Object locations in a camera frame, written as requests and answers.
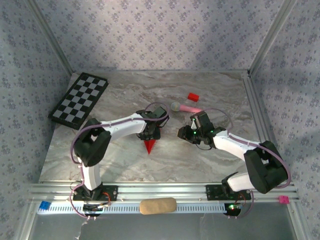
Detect red paper sheet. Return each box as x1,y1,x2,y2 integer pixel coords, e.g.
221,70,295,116
143,122,164,155

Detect pink toy microphone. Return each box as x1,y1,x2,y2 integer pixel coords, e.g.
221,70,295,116
170,101,203,113

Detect tan oblong sponge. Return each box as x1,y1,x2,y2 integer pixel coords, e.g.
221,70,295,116
139,197,178,216

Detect black and white chessboard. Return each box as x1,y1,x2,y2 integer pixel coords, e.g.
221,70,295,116
47,72,110,131

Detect black round controller board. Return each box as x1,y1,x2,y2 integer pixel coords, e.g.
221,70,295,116
224,202,243,216
82,203,111,217

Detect thin black cable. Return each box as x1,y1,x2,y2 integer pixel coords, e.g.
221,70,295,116
196,141,214,151

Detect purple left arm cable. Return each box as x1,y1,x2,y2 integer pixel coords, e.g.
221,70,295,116
70,102,171,221

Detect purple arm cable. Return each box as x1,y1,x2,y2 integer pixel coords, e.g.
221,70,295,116
199,108,292,221
70,102,171,221

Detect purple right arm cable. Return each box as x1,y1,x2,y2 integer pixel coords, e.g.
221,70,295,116
199,108,292,221

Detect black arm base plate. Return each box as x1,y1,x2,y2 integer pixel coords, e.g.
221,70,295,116
72,184,119,202
205,184,252,201

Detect grooved aluminium rail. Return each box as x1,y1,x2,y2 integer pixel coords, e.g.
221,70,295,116
24,181,301,204
240,74,286,182

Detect white slotted cable duct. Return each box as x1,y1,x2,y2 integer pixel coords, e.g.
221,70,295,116
37,201,237,215

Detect aluminium corner post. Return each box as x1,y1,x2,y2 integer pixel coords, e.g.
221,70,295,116
26,0,74,75
247,0,298,76

